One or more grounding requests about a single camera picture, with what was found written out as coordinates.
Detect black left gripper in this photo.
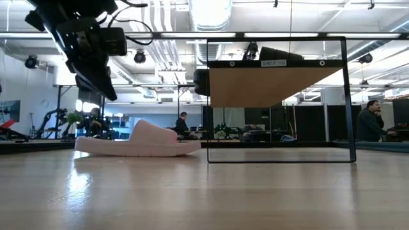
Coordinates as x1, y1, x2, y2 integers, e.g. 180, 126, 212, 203
56, 17, 128, 102

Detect pink foam slide sandal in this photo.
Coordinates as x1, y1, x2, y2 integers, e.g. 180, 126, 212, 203
74, 119, 202, 158

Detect small background potted plant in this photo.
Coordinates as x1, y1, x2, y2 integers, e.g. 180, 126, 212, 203
65, 110, 84, 135

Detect red and black machine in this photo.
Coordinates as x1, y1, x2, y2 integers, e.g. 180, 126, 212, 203
0, 118, 29, 144

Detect black partition panel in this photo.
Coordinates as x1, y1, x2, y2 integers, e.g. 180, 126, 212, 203
293, 105, 364, 142

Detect black background gantry frame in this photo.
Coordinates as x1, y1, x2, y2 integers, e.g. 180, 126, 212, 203
176, 84, 208, 128
56, 83, 107, 140

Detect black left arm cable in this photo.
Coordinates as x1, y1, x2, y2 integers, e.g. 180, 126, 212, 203
107, 0, 155, 46

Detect black aluminium table frame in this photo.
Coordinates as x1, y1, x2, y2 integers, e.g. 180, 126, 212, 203
0, 139, 409, 155

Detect framed wall picture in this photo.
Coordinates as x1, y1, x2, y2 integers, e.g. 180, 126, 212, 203
0, 100, 21, 123

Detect black overhead frame beam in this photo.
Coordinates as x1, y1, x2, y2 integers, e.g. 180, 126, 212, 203
0, 31, 409, 41

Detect wooden shelf with black frame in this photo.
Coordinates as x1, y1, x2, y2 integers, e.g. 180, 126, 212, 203
206, 36, 357, 164

